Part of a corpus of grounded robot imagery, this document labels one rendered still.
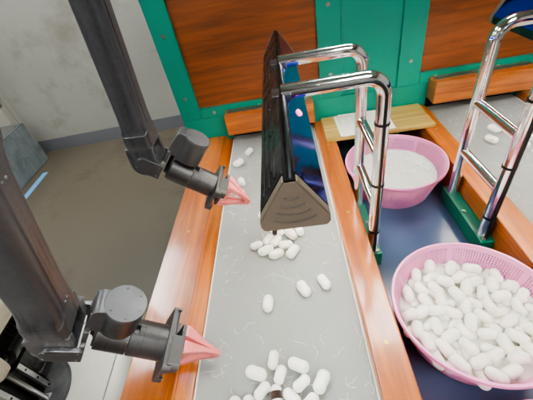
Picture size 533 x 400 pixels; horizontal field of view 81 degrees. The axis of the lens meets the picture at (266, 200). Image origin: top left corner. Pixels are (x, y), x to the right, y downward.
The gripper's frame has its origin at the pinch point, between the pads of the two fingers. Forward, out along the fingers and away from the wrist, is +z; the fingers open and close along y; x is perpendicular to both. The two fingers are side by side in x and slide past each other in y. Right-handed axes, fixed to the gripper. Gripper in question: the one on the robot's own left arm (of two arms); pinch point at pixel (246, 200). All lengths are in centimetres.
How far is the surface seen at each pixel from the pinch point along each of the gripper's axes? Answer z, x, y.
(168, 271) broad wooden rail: -10.7, 15.7, -15.0
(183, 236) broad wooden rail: -9.5, 14.9, -4.6
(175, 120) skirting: -23, 121, 221
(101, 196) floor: -48, 152, 124
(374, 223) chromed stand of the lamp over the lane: 21.9, -17.4, -11.2
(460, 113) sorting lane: 57, -39, 40
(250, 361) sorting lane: 5.3, 4.9, -35.0
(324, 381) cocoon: 13.3, -4.8, -39.6
